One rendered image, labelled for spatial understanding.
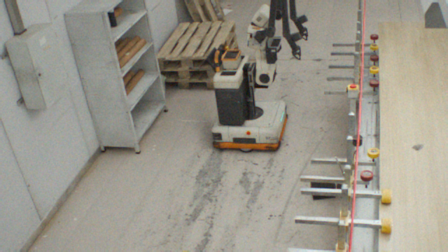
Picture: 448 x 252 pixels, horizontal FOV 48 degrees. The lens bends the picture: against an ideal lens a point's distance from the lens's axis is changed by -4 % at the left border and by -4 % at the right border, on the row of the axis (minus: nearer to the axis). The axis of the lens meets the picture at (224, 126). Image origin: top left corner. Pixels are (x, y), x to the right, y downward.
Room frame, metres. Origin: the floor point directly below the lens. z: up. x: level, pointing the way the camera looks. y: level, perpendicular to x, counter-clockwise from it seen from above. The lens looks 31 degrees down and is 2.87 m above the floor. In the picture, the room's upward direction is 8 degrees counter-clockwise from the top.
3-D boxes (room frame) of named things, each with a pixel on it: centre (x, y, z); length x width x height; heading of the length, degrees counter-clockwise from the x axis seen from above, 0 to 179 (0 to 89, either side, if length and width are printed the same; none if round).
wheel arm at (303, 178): (2.55, -0.64, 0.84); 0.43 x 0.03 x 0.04; 71
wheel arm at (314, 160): (2.78, -0.76, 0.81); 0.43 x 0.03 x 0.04; 71
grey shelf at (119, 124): (5.00, 0.98, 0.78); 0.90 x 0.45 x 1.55; 161
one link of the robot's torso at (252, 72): (4.54, -0.45, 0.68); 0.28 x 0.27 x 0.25; 161
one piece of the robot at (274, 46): (4.44, -0.55, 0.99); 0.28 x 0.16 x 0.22; 161
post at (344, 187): (2.09, -0.58, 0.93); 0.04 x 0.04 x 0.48; 71
